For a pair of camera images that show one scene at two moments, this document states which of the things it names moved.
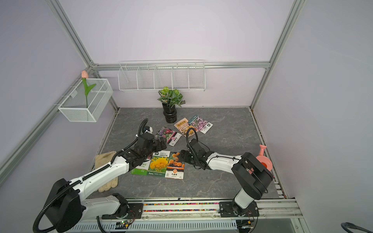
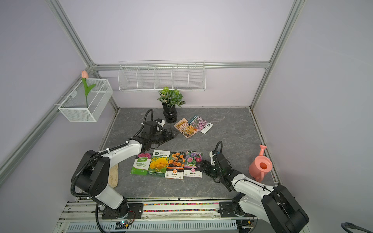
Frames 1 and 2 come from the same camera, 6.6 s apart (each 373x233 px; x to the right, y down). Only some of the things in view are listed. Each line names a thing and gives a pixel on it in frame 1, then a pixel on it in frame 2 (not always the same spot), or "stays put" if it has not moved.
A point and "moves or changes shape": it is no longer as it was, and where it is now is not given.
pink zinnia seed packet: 172,137 moves or changes shape
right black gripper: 184,158 → 204,168
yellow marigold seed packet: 159,163 stays put
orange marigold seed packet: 175,169 stays put
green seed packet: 142,169 stays put
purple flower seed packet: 200,124 stays put
